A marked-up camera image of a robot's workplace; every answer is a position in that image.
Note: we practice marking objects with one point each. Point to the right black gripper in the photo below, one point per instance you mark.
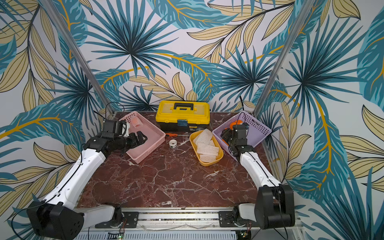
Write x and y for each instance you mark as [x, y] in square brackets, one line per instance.
[233, 147]

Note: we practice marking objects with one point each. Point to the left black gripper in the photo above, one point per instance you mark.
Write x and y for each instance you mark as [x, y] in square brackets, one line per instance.
[141, 140]

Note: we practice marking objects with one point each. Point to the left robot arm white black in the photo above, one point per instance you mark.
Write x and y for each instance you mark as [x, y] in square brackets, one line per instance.
[55, 217]

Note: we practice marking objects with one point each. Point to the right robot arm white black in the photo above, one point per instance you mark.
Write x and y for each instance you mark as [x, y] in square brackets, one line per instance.
[274, 207]

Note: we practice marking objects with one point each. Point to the pink plastic basket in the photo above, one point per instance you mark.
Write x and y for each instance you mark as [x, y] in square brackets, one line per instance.
[155, 136]

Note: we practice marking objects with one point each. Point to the white tape roll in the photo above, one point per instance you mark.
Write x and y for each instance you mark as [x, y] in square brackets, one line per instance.
[173, 143]

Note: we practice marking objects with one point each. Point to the purple plastic basket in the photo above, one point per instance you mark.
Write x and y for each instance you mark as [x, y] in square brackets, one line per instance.
[256, 134]

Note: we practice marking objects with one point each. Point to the yellow oval tray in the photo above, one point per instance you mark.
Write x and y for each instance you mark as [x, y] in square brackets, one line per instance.
[213, 142]

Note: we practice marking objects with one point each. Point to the yellow black toolbox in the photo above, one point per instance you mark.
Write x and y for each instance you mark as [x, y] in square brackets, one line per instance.
[179, 116]

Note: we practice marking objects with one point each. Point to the orange handled screwdriver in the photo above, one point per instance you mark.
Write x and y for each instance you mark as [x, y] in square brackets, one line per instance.
[173, 135]

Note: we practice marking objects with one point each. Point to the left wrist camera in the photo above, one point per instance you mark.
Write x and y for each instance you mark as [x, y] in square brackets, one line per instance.
[113, 129]

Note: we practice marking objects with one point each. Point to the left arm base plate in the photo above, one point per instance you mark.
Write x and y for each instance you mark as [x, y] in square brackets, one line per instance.
[126, 220]

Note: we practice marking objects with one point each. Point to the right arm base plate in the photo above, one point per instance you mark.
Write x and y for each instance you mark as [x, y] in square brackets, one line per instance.
[229, 219]

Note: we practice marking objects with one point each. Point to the front aluminium rail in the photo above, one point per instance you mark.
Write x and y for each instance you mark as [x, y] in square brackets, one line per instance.
[203, 223]

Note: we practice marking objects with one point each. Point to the left aluminium frame post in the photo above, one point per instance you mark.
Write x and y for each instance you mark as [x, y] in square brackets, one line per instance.
[59, 22]

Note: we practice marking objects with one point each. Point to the aluminium frame post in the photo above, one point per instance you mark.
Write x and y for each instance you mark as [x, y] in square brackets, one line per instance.
[300, 20]
[59, 22]

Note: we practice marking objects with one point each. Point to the right aluminium frame post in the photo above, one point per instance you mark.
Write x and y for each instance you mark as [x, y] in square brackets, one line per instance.
[300, 20]

